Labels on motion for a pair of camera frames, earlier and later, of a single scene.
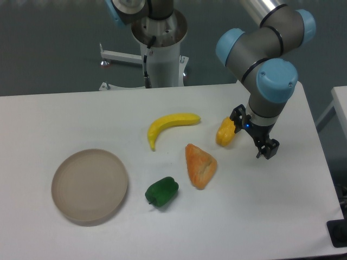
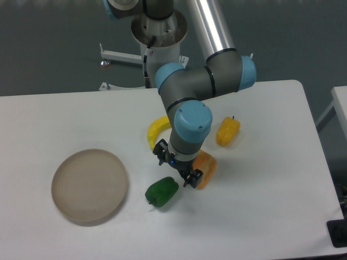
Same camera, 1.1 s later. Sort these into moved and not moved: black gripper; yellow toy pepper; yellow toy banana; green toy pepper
Moved: black gripper
Not moved: green toy pepper; yellow toy pepper; yellow toy banana
